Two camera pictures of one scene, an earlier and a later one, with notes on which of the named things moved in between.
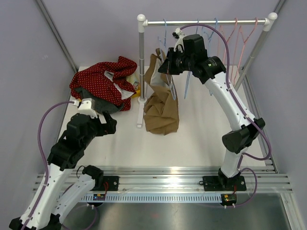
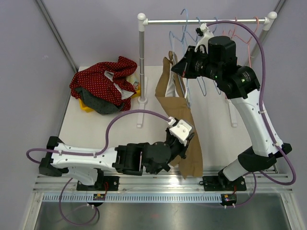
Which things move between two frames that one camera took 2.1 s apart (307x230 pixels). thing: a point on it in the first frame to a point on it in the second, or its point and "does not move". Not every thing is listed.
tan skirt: (160, 115) to (170, 94)
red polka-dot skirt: (107, 78) does not move
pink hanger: (243, 41) to (250, 40)
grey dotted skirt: (100, 105) does not move
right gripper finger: (164, 68) to (181, 67)
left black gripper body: (97, 129) to (176, 150)
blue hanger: (190, 72) to (198, 80)
